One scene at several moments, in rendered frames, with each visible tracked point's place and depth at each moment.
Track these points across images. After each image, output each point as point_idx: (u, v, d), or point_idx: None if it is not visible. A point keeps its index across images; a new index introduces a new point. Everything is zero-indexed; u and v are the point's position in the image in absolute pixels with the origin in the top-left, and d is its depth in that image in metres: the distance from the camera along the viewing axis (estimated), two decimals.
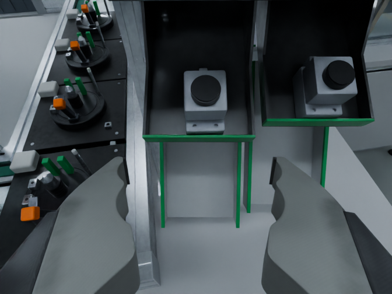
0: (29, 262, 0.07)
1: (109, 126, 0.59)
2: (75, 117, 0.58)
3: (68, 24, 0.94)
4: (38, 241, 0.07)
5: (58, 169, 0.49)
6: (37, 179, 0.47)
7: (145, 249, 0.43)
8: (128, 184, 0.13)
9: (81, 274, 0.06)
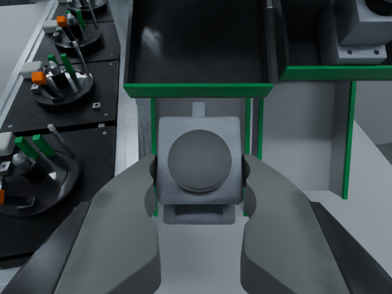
0: (60, 247, 0.07)
1: (98, 107, 0.52)
2: (59, 97, 0.52)
3: (59, 7, 0.88)
4: (70, 228, 0.08)
5: (35, 151, 0.42)
6: (9, 163, 0.40)
7: None
8: None
9: (105, 266, 0.07)
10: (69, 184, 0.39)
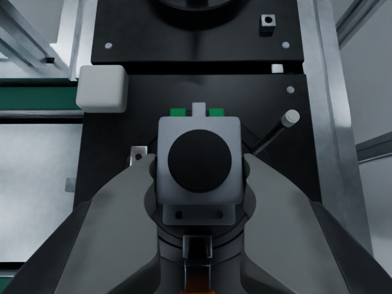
0: (60, 247, 0.07)
1: (272, 27, 0.26)
2: None
3: None
4: (70, 228, 0.08)
5: None
6: (147, 150, 0.20)
7: None
8: None
9: (105, 266, 0.07)
10: None
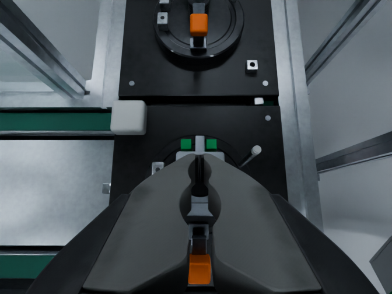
0: (98, 235, 0.08)
1: (255, 69, 0.35)
2: (203, 45, 0.33)
3: None
4: (108, 218, 0.08)
5: (192, 149, 0.30)
6: (163, 165, 0.29)
7: None
8: (196, 182, 0.13)
9: (135, 261, 0.07)
10: None
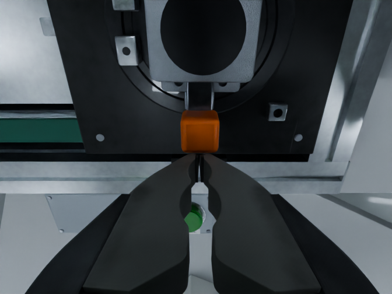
0: (98, 235, 0.08)
1: None
2: None
3: None
4: (108, 218, 0.08)
5: None
6: None
7: (341, 158, 0.26)
8: (196, 182, 0.13)
9: (136, 261, 0.07)
10: (272, 62, 0.19)
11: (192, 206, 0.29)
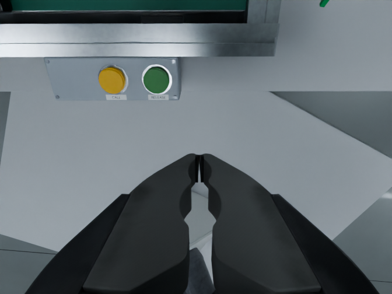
0: (98, 234, 0.08)
1: None
2: None
3: None
4: (108, 218, 0.08)
5: None
6: None
7: (272, 20, 0.34)
8: (196, 182, 0.13)
9: (136, 261, 0.07)
10: None
11: (160, 67, 0.37)
